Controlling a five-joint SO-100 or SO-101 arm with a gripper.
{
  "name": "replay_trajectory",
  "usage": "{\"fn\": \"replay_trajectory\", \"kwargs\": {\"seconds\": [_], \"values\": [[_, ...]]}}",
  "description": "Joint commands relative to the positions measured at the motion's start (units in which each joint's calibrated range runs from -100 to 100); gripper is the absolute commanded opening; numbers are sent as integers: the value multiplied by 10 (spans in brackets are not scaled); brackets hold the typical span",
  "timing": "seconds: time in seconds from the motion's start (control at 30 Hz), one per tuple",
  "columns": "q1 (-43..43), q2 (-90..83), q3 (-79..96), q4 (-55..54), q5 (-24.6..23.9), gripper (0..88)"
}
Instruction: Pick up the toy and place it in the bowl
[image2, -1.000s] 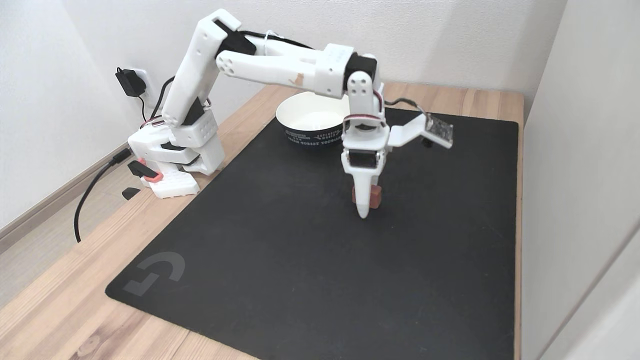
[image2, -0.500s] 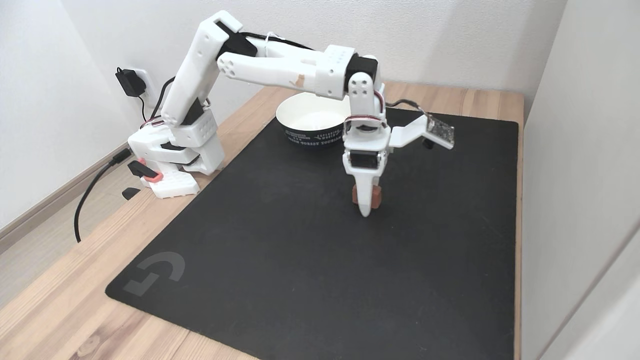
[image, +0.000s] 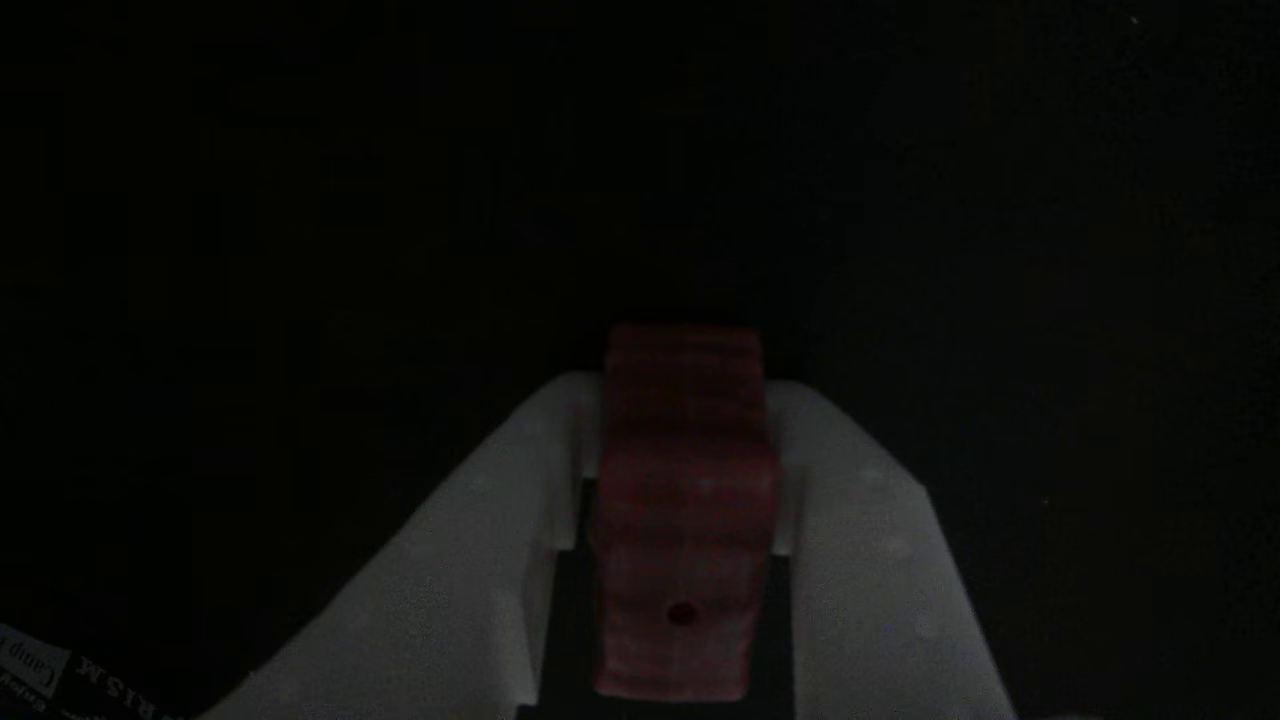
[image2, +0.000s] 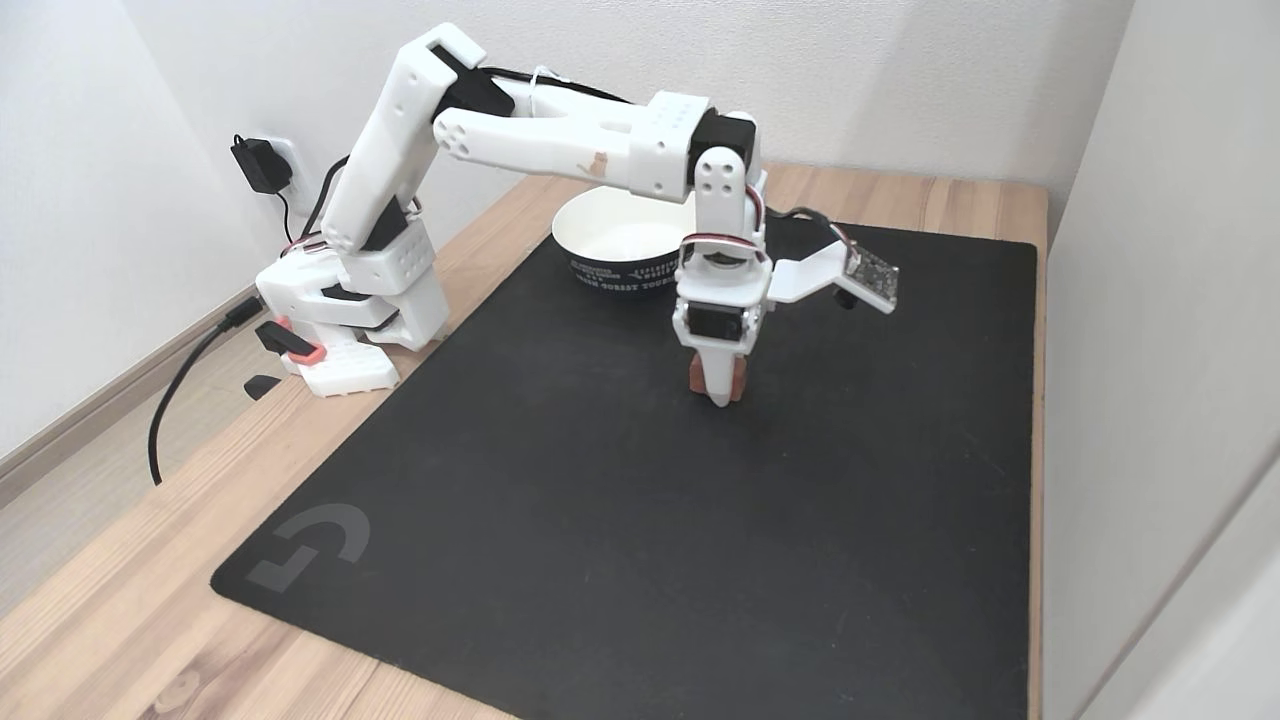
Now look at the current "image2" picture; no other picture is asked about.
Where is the black desk mat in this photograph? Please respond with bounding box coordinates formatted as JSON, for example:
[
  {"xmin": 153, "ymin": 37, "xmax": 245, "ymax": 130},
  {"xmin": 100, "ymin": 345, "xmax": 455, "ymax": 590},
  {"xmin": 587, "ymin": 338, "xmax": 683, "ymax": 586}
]
[{"xmin": 210, "ymin": 208, "xmax": 1038, "ymax": 720}]

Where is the wooden baseboard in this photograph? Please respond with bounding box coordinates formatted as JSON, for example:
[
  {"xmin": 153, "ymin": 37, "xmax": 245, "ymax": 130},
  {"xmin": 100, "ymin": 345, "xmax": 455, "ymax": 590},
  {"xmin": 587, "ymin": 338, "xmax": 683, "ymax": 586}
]
[{"xmin": 0, "ymin": 285, "xmax": 261, "ymax": 507}]

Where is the white and navy paper bowl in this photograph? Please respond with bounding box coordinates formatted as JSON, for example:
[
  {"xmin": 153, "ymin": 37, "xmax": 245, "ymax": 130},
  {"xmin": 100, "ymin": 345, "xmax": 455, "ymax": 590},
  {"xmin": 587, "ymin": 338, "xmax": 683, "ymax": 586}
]
[{"xmin": 552, "ymin": 183, "xmax": 703, "ymax": 299}]

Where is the black and orange clamp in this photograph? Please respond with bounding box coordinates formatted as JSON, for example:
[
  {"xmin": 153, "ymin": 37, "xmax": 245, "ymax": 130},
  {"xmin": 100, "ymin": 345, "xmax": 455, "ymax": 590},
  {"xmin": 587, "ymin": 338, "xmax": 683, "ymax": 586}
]
[{"xmin": 243, "ymin": 315, "xmax": 326, "ymax": 402}]

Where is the black power cable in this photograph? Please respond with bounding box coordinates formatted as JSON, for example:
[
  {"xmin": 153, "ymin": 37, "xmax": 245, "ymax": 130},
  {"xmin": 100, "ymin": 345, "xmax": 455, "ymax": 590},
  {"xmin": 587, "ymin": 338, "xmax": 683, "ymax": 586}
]
[{"xmin": 148, "ymin": 298, "xmax": 264, "ymax": 486}]

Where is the black power adapter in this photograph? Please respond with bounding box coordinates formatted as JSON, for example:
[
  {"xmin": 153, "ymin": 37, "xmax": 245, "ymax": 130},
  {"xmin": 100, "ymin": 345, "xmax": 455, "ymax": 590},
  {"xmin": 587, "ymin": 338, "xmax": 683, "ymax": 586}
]
[{"xmin": 230, "ymin": 134, "xmax": 294, "ymax": 197}]

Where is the red brick toy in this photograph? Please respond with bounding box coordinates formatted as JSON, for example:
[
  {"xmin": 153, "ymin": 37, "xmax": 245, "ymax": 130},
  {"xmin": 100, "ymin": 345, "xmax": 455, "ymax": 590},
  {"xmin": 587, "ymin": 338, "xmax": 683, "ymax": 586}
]
[{"xmin": 688, "ymin": 353, "xmax": 749, "ymax": 404}]

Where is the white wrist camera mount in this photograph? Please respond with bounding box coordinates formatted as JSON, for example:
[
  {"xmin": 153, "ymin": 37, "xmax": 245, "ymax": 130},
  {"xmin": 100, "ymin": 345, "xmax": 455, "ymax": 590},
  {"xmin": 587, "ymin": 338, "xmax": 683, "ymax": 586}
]
[{"xmin": 768, "ymin": 238, "xmax": 900, "ymax": 317}]

